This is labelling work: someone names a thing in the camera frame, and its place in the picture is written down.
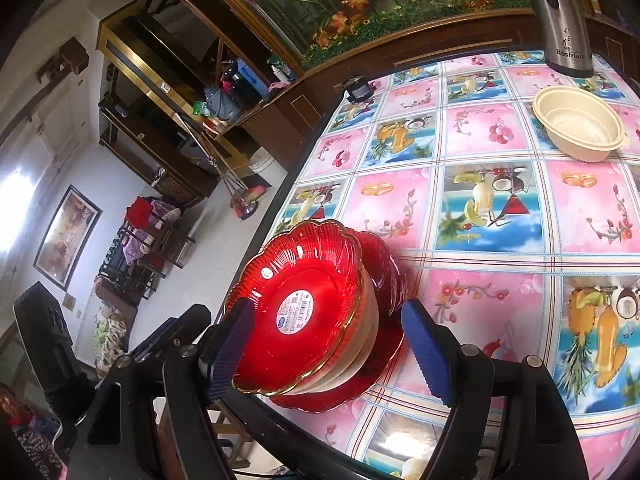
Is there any framed wall picture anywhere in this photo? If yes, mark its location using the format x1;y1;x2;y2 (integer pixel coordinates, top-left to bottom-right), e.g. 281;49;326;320
33;184;104;292

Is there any white bucket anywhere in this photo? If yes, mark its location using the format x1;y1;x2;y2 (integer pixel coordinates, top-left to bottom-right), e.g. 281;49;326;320
248;148;277;174

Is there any mop with long handle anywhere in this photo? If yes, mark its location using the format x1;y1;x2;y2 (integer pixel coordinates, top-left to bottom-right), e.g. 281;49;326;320
174;112;267;222

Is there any dark wooden chair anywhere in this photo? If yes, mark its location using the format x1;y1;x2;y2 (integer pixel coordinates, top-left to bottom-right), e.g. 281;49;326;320
94;220;197;306

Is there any gold framed glass cabinet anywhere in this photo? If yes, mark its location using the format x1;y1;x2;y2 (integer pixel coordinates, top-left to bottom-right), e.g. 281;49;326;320
96;9;253;207

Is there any small black device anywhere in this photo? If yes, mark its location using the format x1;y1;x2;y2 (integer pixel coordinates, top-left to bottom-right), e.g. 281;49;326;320
344;75;374;104

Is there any wicker basket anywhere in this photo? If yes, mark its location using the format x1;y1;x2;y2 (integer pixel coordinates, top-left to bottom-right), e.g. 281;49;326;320
154;172;194;207

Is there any grey blue backpack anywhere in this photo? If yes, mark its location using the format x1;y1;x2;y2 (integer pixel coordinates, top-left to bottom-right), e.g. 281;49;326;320
203;85;242;124

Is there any person's patterned clothing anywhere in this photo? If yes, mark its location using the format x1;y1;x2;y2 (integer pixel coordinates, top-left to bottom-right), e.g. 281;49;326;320
0;384;68;480

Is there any stainless steel thermos flask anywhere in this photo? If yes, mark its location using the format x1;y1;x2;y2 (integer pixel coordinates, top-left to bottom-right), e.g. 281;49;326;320
516;0;597;79

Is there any wooden wall ornament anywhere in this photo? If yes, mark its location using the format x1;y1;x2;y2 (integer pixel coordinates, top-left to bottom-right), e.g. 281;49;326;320
34;36;92;87

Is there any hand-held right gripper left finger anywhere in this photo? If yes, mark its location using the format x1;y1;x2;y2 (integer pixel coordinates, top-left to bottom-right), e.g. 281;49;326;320
66;298;257;480

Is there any printed fruit tablecloth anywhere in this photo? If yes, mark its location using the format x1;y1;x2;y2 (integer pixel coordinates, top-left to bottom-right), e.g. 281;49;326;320
272;49;640;480

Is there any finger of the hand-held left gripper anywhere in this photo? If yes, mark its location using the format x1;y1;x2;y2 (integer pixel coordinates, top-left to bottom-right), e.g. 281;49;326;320
131;304;214;362

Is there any red cloth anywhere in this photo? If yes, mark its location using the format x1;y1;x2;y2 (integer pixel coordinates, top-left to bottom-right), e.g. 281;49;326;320
125;197;157;229

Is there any beige ribbed disposable bowl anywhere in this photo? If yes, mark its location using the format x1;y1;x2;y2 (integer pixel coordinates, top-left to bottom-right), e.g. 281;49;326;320
531;85;626;164

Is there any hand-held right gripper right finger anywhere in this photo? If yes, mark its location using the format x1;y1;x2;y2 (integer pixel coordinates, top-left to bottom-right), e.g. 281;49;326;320
401;298;592;480

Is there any fish tank with plants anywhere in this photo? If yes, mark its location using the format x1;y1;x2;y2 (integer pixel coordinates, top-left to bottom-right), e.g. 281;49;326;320
197;0;603;67

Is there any large beige disposable bowl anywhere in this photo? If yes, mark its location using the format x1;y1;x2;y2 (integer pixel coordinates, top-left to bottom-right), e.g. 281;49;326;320
292;266;377;395

